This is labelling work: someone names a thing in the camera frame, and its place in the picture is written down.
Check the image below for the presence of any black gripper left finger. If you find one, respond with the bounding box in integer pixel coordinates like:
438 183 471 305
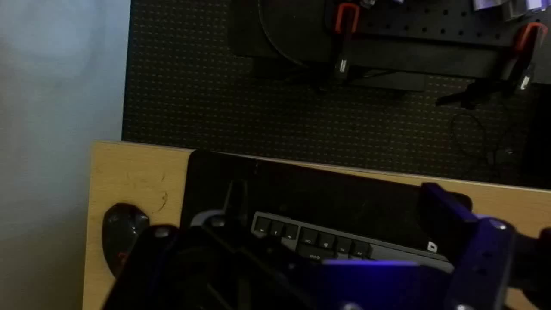
102 226 314 310

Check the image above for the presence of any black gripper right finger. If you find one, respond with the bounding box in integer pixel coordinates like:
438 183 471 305
421 183 551 310

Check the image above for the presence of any black computer mouse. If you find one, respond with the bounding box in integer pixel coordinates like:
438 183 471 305
102 203 151 276

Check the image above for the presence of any grey mechanical keyboard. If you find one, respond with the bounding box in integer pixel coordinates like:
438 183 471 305
252 212 454 272

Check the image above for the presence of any black desk mat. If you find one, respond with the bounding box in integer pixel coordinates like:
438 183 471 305
181 152 441 255

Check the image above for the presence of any red black clamp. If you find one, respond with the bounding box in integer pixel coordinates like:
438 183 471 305
436 21 550 109
335 2 361 81

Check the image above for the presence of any black pegboard base plate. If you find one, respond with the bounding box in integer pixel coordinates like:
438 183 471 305
230 0 551 79

